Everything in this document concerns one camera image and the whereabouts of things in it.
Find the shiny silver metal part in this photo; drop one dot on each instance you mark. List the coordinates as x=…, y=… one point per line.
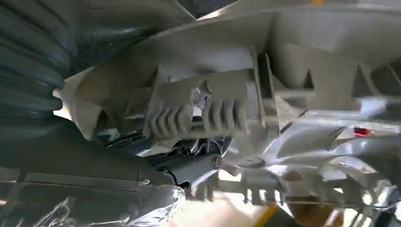
x=313, y=150

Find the clear plastic film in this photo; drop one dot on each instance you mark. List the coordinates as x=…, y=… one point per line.
x=150, y=210

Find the ribbed grey right arm sleeve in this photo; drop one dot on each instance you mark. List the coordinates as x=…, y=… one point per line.
x=31, y=62

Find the yellow tape strip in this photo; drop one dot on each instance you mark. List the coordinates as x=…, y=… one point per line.
x=266, y=216

